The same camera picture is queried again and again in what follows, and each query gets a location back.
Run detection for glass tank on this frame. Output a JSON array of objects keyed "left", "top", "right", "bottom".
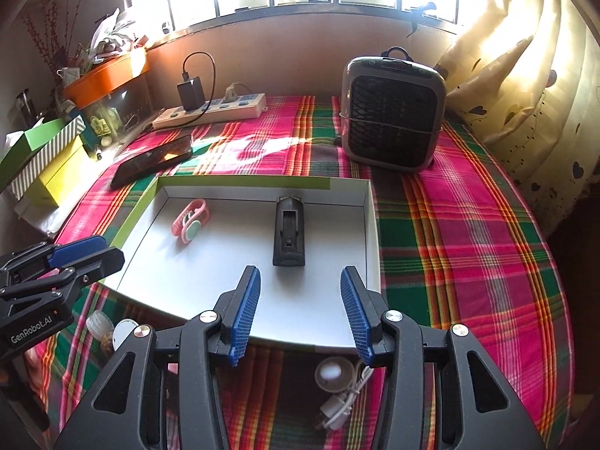
[{"left": 70, "top": 75, "right": 155, "bottom": 144}]

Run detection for grey portable heater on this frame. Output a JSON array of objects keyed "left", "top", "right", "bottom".
[{"left": 338, "top": 47, "right": 447, "bottom": 173}]

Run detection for striped box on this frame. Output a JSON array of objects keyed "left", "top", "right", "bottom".
[{"left": 10, "top": 116, "right": 88, "bottom": 201}]

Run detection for white paper sheet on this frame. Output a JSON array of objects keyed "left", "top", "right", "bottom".
[{"left": 14, "top": 197, "right": 71, "bottom": 240}]

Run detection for small white cylindrical cap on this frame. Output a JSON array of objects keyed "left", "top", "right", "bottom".
[{"left": 87, "top": 312, "right": 116, "bottom": 352}]

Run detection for pile of white bags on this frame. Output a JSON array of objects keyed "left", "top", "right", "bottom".
[{"left": 89, "top": 7, "right": 146, "bottom": 64}]

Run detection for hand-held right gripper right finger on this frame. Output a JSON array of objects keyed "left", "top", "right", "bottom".
[{"left": 340, "top": 265, "right": 547, "bottom": 450}]

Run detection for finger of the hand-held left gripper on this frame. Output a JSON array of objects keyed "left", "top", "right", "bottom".
[
  {"left": 0, "top": 247, "right": 126, "bottom": 312},
  {"left": 0, "top": 235, "right": 108, "bottom": 287}
]

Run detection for pink wristband with green disc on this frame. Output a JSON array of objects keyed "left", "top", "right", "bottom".
[{"left": 171, "top": 199, "right": 209, "bottom": 247}]

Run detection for black adapter cable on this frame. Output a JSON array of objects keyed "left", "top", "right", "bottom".
[{"left": 182, "top": 53, "right": 217, "bottom": 118}]

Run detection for green and white cardboard box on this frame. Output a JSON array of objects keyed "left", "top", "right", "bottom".
[{"left": 100, "top": 174, "right": 383, "bottom": 352}]

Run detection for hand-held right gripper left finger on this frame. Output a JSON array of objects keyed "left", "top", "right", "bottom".
[{"left": 54, "top": 265, "right": 262, "bottom": 450}]

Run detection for white power strip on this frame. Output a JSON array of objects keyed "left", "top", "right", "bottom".
[{"left": 152, "top": 93, "right": 268, "bottom": 131}]

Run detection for yellow box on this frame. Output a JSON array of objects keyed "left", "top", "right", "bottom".
[{"left": 37, "top": 138, "right": 97, "bottom": 209}]

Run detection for black smartphone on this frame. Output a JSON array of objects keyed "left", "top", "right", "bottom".
[{"left": 110, "top": 134, "right": 194, "bottom": 188}]

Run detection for orange tray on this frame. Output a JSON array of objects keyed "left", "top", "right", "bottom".
[{"left": 62, "top": 49, "right": 151, "bottom": 108}]

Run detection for black window latch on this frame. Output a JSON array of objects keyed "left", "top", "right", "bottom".
[{"left": 408, "top": 2, "right": 439, "bottom": 36}]

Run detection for glass jar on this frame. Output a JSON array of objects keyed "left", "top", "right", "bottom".
[{"left": 14, "top": 89, "right": 41, "bottom": 123}]

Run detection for red berry branches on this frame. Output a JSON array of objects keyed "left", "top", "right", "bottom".
[{"left": 21, "top": 0, "right": 95, "bottom": 71}]

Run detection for cream heart print curtain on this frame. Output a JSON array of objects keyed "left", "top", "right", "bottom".
[{"left": 433, "top": 0, "right": 600, "bottom": 235}]

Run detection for black battery charger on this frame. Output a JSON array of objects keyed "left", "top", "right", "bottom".
[{"left": 272, "top": 194, "right": 308, "bottom": 268}]

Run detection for white and green round disc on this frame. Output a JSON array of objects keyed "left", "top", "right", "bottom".
[{"left": 112, "top": 319, "right": 139, "bottom": 352}]

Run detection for black power adapter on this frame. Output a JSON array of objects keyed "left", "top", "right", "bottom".
[{"left": 177, "top": 76, "right": 206, "bottom": 111}]

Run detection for white plug with cable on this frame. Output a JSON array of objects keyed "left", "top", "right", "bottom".
[{"left": 314, "top": 363, "right": 376, "bottom": 432}]

